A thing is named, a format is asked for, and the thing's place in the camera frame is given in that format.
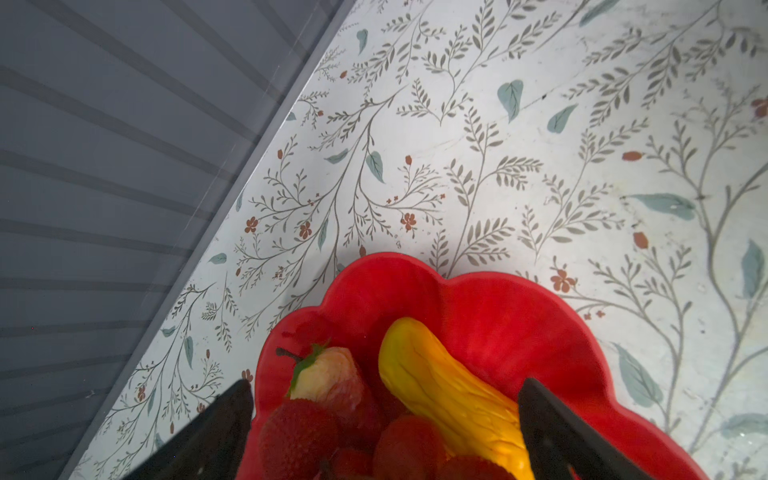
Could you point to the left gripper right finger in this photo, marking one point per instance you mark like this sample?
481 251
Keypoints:
562 445

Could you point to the yellow fake squash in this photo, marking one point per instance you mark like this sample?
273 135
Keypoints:
473 417

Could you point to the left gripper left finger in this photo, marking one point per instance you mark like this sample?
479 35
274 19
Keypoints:
211 446

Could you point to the red fake strawberry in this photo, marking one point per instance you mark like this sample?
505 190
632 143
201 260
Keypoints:
331 377

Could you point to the red flower-shaped fruit bowl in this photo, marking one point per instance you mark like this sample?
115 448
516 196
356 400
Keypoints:
502 327

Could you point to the red fake berry cluster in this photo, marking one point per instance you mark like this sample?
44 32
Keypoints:
303 440

